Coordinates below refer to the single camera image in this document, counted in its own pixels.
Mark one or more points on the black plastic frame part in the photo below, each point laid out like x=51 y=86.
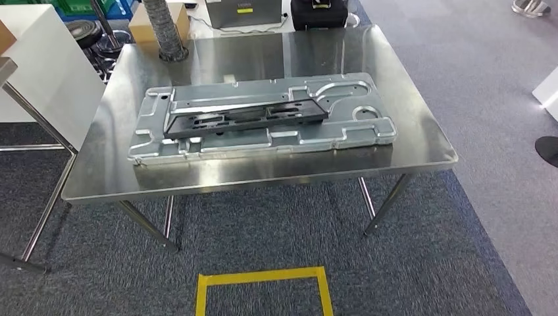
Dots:
x=314 y=114

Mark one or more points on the stainless steel workbench table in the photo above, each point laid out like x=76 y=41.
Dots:
x=305 y=168

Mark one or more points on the grey metal fixture plate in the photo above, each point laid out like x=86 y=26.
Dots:
x=244 y=148

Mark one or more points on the grey metal device box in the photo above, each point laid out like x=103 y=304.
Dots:
x=261 y=15

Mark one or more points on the black bag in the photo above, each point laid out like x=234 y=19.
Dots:
x=318 y=17

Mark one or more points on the cardboard box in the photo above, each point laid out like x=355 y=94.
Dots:
x=141 y=26
x=6 y=39

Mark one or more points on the blue plastic crate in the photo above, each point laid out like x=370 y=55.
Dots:
x=124 y=8

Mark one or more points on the chrome pole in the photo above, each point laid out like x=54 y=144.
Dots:
x=104 y=22

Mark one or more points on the white panel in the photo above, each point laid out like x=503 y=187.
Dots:
x=52 y=78

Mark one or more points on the green plastic crate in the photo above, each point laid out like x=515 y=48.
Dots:
x=74 y=6

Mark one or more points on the black rounded object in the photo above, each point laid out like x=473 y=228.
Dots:
x=549 y=150

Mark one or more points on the white box object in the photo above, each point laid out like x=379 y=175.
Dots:
x=549 y=94

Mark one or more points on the stainless steel table with crossbars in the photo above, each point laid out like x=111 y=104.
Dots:
x=6 y=67

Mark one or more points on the person's foot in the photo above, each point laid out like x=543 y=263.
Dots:
x=529 y=8

